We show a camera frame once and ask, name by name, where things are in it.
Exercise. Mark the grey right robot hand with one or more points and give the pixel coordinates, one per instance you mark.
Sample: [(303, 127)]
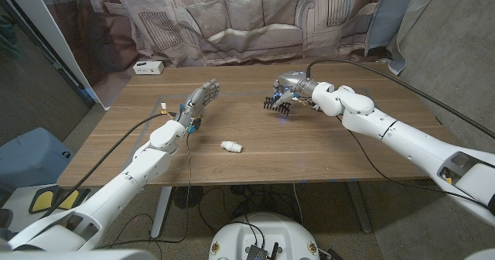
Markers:
[(294, 84)]

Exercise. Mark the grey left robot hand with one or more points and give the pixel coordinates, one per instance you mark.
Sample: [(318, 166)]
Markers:
[(197, 101)]

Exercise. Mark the black claw hair clip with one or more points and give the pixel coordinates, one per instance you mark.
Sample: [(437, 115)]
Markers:
[(279, 107)]

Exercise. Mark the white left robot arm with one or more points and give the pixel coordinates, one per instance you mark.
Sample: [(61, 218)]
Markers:
[(123, 182)]

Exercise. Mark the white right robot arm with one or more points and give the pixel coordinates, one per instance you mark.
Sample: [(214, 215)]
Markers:
[(406, 140)]

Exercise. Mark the white power strip box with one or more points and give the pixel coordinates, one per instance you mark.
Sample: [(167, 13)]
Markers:
[(148, 67)]

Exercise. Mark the printed sofa room backdrop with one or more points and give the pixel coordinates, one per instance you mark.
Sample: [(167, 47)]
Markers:
[(247, 20)]

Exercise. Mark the black round fan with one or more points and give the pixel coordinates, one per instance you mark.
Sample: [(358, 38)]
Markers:
[(187, 197)]

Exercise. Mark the white table leg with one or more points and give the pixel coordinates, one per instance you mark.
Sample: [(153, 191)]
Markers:
[(160, 209)]

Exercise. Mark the grey table leg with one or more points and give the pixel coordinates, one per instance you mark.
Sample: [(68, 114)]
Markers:
[(359, 209)]

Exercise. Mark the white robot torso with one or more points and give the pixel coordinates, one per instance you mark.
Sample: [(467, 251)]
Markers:
[(267, 229)]

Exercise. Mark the white upright board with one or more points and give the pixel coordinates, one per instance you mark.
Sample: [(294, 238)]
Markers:
[(50, 28)]

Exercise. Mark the blue plastic bin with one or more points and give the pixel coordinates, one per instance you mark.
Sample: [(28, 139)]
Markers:
[(31, 159)]

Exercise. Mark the yellow black foot pedal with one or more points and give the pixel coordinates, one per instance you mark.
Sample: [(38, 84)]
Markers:
[(42, 200)]

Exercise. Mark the white pedal platform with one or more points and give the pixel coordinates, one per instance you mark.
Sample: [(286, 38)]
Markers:
[(19, 213)]

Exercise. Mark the person in blue jeans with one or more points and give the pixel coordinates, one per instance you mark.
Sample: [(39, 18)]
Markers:
[(4, 218)]

